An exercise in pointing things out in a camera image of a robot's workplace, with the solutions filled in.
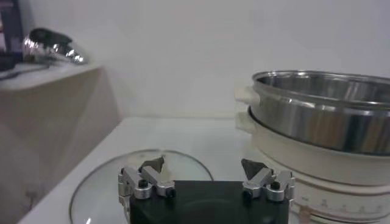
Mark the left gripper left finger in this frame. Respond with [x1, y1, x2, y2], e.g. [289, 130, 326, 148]
[118, 155, 177, 214]

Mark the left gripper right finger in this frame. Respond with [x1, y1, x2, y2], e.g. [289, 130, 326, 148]
[240, 158, 296, 203]

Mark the glass lid with cream handle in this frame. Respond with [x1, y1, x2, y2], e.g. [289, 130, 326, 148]
[69, 149, 214, 224]

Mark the steel perforated steamer basket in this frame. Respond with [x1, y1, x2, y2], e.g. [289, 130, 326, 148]
[234, 70, 390, 156]

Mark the white-topped side cabinet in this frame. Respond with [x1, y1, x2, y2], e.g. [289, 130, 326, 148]
[0, 62, 121, 224]

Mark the dark upright device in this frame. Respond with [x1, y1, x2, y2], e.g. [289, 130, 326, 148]
[0, 0, 24, 72]

